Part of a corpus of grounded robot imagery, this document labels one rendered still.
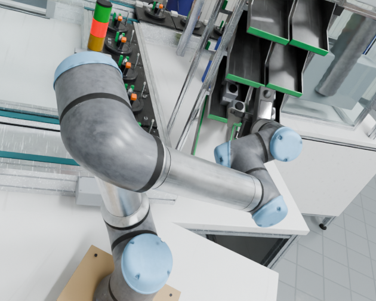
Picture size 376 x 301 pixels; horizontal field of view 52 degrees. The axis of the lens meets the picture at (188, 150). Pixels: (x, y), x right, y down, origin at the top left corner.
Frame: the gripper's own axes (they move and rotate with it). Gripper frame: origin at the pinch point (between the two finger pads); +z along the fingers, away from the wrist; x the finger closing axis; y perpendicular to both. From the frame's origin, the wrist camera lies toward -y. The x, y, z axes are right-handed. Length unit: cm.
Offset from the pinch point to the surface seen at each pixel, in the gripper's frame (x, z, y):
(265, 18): -0.6, 6.2, -28.8
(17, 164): -61, 8, 35
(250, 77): 2.4, 10.0, -10.6
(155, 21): -22, 142, -29
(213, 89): -5.0, 22.5, -3.0
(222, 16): 85, 428, -86
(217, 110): -2.9, 17.4, 3.1
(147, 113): -22, 48, 15
